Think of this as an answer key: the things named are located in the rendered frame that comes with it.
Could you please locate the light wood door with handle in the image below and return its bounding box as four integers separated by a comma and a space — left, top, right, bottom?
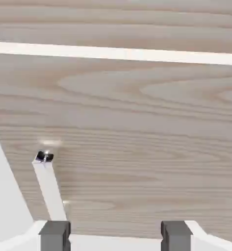
0, 52, 232, 245

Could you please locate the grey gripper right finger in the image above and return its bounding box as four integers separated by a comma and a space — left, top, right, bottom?
160, 220, 232, 251

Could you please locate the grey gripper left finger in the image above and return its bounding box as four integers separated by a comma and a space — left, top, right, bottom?
0, 219, 72, 251

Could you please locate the light wood cabinet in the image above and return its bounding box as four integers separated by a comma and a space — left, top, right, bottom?
0, 0, 232, 251

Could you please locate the silver metal bar handle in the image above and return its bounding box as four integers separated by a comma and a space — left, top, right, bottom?
31, 150, 68, 222

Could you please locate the light wood door front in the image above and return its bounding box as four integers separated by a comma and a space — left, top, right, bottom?
0, 0, 232, 54

